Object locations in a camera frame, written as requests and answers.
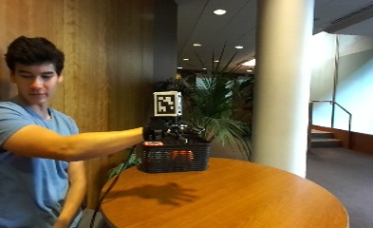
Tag orange object in basket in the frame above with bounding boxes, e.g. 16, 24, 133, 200
169, 149, 194, 162

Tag black plastic mesh basket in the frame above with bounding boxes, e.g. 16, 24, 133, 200
137, 142, 212, 174

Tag green palm plant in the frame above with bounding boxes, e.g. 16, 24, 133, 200
107, 41, 256, 181

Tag white marker cube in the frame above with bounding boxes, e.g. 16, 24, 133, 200
152, 90, 184, 118

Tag white round column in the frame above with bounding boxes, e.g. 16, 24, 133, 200
250, 0, 316, 179

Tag grey stair steps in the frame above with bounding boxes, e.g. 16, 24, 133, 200
309, 128, 342, 148

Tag metal stair handrail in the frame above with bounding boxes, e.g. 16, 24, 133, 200
308, 100, 353, 141

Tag the person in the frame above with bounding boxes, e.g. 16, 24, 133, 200
0, 35, 145, 228

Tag ceiling air vent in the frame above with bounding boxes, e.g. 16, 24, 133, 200
324, 0, 373, 27

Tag black glove cable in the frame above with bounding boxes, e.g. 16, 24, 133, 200
88, 144, 137, 228

